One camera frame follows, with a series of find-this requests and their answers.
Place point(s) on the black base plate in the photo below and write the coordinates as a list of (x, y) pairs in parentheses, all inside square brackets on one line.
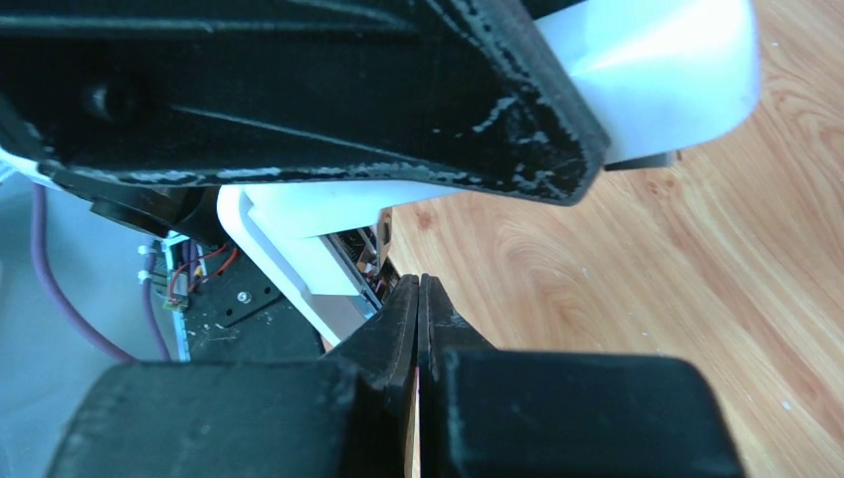
[(233, 312)]

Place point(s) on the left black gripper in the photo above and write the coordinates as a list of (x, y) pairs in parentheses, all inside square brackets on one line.
[(464, 94)]

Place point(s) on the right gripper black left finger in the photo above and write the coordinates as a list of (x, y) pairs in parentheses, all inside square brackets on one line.
[(346, 414)]

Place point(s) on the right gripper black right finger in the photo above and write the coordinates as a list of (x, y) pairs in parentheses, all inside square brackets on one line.
[(487, 412)]

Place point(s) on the white stapler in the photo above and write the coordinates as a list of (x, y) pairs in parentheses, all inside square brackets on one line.
[(659, 75)]

